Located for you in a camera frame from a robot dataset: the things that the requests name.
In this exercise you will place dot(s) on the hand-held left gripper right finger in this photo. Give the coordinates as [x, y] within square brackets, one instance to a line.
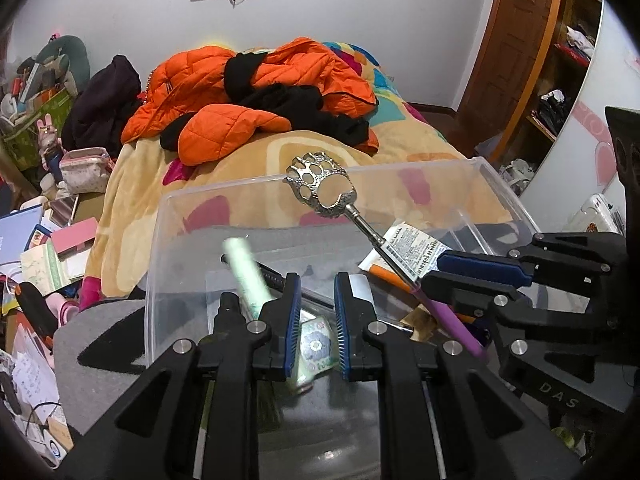
[341, 325]

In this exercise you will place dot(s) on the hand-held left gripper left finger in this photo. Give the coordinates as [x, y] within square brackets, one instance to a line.
[292, 325]

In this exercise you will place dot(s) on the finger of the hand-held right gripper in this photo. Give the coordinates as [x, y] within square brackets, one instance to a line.
[465, 287]
[480, 265]

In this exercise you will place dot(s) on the pale green tube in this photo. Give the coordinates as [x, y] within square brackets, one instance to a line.
[245, 270]

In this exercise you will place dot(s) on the clear plastic storage bin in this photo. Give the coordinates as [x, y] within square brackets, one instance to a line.
[225, 220]

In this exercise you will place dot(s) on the metal claw back scratcher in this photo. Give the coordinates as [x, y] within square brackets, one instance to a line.
[320, 185]

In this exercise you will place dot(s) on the green round-print packet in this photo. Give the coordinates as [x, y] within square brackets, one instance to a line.
[316, 347]

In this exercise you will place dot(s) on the black pen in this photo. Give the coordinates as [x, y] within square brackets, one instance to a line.
[260, 270]

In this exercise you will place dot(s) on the green spray bottle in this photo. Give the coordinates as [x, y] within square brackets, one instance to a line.
[229, 310]

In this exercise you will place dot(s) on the white tube with orange cap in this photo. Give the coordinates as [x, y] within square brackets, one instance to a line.
[410, 247]

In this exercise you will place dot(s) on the white sneakers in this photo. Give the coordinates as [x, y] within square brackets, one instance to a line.
[520, 175]

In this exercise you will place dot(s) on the white suitcase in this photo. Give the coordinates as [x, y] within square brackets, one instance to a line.
[597, 212]

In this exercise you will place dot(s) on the grey felt mat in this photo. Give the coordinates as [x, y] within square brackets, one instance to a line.
[105, 325]

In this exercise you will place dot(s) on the colourful patterned blanket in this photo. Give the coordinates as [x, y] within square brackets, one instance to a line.
[140, 190]

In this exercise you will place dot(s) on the wooden shelf unit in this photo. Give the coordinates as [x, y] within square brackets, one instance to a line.
[565, 75]

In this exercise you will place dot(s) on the black garment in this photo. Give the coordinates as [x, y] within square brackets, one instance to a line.
[295, 105]

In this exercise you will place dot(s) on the brown wooden door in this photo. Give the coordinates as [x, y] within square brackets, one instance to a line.
[515, 35]

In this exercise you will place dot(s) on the white sliding wardrobe door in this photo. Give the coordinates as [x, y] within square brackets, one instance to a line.
[610, 70]

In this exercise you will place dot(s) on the pink notebook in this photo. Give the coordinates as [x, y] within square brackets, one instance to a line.
[72, 235]

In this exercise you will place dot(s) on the black and orange tool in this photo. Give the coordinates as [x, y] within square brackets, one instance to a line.
[35, 310]

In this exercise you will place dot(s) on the pink floral pouch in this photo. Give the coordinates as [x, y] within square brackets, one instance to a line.
[85, 170]

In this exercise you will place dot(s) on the orange puffer jacket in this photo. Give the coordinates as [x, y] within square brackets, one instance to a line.
[200, 75]

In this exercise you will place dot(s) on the dark purple garment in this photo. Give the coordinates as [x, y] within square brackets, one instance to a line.
[102, 105]

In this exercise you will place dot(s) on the rabbit figurine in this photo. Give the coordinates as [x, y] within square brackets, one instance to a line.
[49, 137]

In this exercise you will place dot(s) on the green cardboard box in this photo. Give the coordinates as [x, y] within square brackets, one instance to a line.
[47, 110]

